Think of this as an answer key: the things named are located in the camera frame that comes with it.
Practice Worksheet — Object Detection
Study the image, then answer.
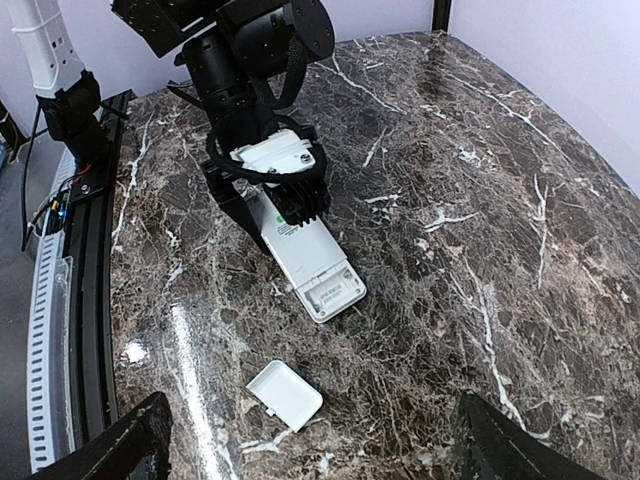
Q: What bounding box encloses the black right corner post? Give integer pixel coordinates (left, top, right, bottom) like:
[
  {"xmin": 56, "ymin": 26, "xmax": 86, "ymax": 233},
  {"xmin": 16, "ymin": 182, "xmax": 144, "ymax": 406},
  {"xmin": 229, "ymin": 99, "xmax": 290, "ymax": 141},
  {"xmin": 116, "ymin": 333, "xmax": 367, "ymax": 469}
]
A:
[{"xmin": 431, "ymin": 0, "xmax": 453, "ymax": 32}]

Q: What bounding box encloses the white battery cover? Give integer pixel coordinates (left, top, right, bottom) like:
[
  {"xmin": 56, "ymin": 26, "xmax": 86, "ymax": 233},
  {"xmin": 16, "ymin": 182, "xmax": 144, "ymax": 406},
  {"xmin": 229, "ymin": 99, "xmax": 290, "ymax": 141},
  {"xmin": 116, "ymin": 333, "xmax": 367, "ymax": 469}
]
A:
[{"xmin": 246, "ymin": 360, "xmax": 324, "ymax": 433}]

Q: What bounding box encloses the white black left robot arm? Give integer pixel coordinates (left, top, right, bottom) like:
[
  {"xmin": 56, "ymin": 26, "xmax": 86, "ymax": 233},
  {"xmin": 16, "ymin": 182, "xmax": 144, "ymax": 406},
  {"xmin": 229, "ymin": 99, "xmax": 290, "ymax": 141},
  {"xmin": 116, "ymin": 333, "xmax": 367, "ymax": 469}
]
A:
[{"xmin": 6, "ymin": 1, "xmax": 335, "ymax": 246}]

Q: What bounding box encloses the white remote control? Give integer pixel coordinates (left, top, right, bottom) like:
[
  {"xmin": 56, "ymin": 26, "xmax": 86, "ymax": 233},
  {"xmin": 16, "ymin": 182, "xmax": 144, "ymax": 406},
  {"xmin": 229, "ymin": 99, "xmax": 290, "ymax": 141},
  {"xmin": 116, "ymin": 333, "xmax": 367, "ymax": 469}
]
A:
[{"xmin": 247, "ymin": 193, "xmax": 367, "ymax": 324}]

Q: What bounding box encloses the white slotted cable duct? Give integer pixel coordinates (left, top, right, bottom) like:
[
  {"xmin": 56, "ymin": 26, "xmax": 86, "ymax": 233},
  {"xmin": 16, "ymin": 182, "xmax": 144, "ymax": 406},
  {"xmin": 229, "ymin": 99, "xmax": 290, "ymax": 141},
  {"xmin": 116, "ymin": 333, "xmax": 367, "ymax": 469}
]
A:
[{"xmin": 27, "ymin": 149, "xmax": 76, "ymax": 474}]

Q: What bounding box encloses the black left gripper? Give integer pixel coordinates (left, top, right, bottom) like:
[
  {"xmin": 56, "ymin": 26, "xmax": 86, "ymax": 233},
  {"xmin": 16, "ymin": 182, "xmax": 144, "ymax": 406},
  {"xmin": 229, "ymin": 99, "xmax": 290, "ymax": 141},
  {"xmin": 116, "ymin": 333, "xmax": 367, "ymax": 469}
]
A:
[{"xmin": 201, "ymin": 112, "xmax": 324, "ymax": 256}]

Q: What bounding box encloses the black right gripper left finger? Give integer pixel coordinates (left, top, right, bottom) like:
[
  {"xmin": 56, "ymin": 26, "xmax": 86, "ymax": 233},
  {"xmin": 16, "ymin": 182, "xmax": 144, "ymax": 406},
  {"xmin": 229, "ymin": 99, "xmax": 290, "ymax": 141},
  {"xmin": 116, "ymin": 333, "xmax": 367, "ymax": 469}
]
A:
[{"xmin": 31, "ymin": 392, "xmax": 173, "ymax": 479}]

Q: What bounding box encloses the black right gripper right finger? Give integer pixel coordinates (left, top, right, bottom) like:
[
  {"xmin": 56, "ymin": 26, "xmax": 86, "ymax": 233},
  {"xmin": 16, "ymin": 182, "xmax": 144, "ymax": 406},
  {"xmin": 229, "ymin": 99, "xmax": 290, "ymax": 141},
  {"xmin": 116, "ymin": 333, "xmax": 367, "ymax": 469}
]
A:
[{"xmin": 458, "ymin": 393, "xmax": 600, "ymax": 479}]

